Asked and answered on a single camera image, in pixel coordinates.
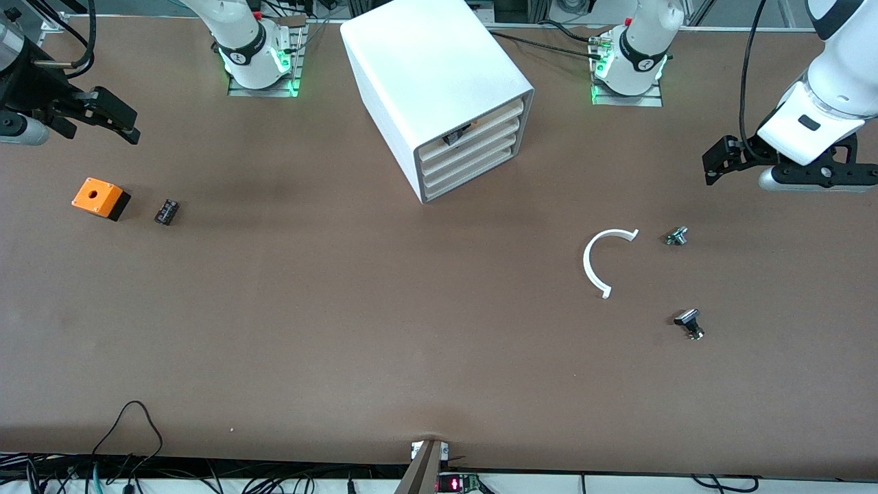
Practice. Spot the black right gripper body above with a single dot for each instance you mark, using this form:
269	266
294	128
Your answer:
31	88

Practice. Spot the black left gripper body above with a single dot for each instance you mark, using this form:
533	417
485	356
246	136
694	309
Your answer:
744	152

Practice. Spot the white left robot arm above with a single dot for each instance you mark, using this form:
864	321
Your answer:
837	82

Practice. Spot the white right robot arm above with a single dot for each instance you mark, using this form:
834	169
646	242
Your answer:
240	27

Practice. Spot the black silver push button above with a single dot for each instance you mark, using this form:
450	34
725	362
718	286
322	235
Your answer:
688	318

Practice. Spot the small silver metal part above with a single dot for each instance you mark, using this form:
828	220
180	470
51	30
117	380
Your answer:
677	237

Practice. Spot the small black contact block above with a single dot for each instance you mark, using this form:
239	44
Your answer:
167	212

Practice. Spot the white C-shaped plastic arc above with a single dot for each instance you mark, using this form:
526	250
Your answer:
586	264

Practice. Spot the white divided plastic bin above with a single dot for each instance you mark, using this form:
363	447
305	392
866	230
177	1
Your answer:
494	136

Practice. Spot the small red LED device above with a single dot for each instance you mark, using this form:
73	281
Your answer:
458	484

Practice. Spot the orange button enclosure box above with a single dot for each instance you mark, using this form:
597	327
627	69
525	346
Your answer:
110	195

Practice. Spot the aluminium corner bracket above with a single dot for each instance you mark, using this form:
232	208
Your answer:
53	27

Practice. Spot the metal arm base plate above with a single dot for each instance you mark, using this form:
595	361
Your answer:
264	92
627	101

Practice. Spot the beige camera mount bracket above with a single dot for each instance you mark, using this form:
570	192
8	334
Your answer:
422	473

